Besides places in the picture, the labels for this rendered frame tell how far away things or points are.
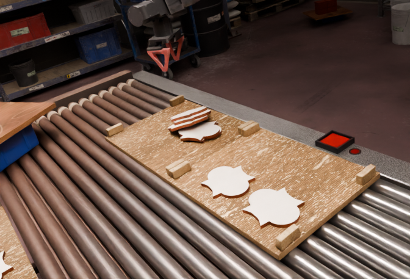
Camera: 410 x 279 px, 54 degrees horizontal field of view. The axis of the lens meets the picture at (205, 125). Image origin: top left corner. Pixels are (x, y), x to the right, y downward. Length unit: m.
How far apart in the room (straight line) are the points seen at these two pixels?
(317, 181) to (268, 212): 0.17
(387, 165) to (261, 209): 0.36
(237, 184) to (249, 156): 0.14
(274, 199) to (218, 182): 0.16
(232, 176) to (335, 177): 0.25
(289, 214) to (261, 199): 0.08
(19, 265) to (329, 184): 0.73
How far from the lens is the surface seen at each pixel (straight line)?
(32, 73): 5.43
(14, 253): 1.09
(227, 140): 1.23
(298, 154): 1.12
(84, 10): 5.45
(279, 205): 0.94
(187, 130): 1.30
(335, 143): 1.17
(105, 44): 5.60
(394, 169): 1.10
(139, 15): 1.16
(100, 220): 1.09
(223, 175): 1.06
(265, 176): 1.05
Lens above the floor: 1.54
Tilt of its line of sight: 27 degrees down
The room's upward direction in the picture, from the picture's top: 12 degrees counter-clockwise
